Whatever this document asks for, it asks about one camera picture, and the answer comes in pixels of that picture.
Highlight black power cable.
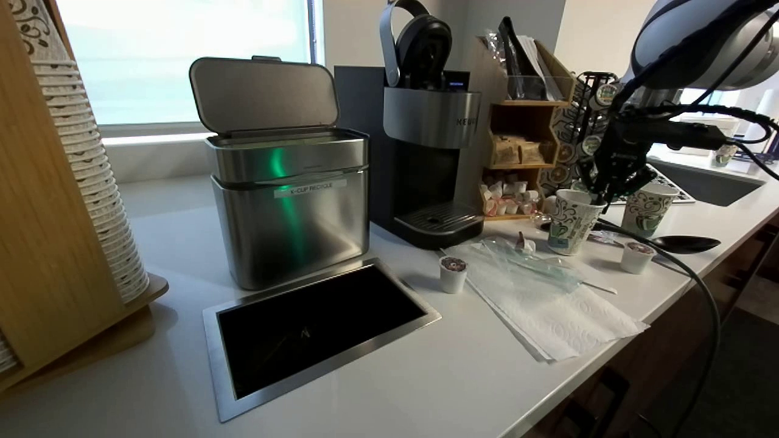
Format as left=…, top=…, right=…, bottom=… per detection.
left=594, top=216, right=725, bottom=438

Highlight small white creamer cup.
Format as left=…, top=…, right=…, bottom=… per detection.
left=618, top=239, right=657, bottom=274

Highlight wooden condiment organizer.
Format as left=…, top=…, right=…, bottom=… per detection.
left=474, top=33, right=580, bottom=224

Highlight dark countertop sink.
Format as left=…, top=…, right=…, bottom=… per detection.
left=648, top=154, right=770, bottom=210

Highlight black stirrers bundle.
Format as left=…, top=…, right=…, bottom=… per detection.
left=484, top=14, right=550, bottom=103

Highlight wire coffee pod carousel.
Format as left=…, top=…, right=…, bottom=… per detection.
left=540, top=70, right=623, bottom=197

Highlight wooden cup dispenser stand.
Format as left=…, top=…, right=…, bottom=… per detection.
left=0, top=0, right=170, bottom=397

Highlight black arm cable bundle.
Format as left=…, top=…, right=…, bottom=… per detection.
left=617, top=96, right=779, bottom=186

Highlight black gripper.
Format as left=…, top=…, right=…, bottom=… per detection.
left=585, top=111, right=661, bottom=207

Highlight stack of patterned paper cups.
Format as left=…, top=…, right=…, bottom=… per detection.
left=8, top=0, right=154, bottom=307

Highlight white paper napkins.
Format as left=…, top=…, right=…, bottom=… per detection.
left=455, top=242, right=652, bottom=366

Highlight clear plastic bag of stirrers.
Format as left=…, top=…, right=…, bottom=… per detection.
left=465, top=237, right=618, bottom=297

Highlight white coffee pod dark lid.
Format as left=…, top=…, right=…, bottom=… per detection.
left=439, top=254, right=473, bottom=297

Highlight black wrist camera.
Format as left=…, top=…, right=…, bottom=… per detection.
left=648, top=120, right=731, bottom=154

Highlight stainless steel lidded bin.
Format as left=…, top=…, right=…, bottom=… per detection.
left=188, top=53, right=372, bottom=295

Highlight black plastic spoon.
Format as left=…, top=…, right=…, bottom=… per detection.
left=592, top=228, right=724, bottom=256

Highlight black and silver coffee machine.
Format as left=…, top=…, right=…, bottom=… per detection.
left=334, top=0, right=490, bottom=254

